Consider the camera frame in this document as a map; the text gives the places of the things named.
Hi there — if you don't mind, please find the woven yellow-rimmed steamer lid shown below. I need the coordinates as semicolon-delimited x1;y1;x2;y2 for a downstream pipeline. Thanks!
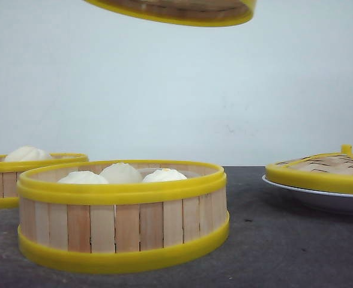
265;144;353;195

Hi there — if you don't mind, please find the bamboo steamer basket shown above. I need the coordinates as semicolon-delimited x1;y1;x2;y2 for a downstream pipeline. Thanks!
17;160;229;274
0;153;88;209

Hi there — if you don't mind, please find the front right white bun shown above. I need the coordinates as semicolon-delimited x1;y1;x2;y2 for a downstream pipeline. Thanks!
142;168;187;183

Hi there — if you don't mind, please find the front middle white bun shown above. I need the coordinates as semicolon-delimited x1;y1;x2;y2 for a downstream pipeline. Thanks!
100;163;143;184

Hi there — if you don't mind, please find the front left white bun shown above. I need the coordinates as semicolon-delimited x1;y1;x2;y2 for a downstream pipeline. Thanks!
58;171;109;184

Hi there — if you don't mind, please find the white bun in left basket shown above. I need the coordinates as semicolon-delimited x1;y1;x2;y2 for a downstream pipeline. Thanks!
4;146;52;162

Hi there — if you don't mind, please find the white plate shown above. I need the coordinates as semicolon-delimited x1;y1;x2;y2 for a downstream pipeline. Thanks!
262;175;353;215

